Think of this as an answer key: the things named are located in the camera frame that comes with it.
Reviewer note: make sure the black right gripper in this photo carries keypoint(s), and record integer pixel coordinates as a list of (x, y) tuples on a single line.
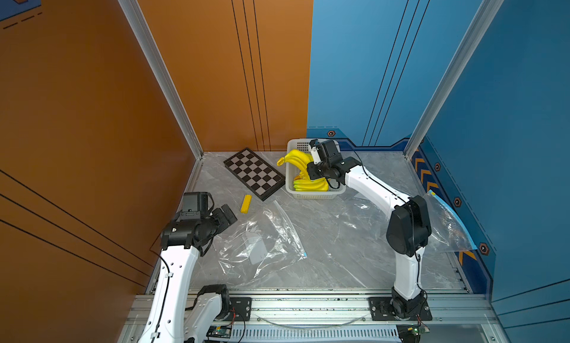
[(312, 171)]

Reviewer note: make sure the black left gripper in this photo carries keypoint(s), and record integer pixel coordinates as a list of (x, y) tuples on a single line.
[(223, 221)]

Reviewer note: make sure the small yellow banana bunch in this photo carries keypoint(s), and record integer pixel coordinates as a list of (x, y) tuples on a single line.
[(297, 158)]

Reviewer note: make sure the clear zip bag white seal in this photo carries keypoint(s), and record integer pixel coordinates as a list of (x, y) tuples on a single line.
[(261, 245)]

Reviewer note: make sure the clear zip bag blue seal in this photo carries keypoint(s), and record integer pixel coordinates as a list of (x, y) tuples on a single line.
[(449, 234)]

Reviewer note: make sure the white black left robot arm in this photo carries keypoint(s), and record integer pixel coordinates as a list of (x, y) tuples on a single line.
[(184, 240)]

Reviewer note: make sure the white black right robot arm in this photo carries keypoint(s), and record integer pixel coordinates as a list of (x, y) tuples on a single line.
[(408, 230)]

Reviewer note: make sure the yellow flat block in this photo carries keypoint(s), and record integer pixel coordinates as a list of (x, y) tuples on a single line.
[(244, 209)]

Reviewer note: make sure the white perforated plastic basket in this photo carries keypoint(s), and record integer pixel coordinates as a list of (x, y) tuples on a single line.
[(335, 187)]

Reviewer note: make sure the black white chessboard box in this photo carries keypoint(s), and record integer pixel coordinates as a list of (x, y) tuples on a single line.
[(259, 176)]

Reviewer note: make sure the green circuit board left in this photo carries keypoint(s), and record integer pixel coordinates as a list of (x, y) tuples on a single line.
[(223, 332)]

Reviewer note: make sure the green circuit board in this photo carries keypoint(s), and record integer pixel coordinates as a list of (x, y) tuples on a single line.
[(418, 330), (223, 332)]

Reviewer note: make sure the green circuit board right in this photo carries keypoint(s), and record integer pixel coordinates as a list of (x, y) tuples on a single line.
[(418, 330)]

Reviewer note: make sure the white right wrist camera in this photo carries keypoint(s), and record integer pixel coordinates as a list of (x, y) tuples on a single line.
[(314, 151)]

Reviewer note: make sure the aluminium front rail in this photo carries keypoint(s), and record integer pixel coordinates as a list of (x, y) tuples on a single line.
[(358, 316)]

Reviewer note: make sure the aluminium corner post left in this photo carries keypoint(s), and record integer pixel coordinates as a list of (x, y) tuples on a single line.
[(148, 45)]

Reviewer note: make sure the aluminium corner post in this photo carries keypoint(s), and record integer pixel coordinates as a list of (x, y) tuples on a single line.
[(148, 45), (480, 23)]

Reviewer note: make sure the aluminium corner post right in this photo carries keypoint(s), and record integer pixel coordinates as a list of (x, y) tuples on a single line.
[(480, 23)]

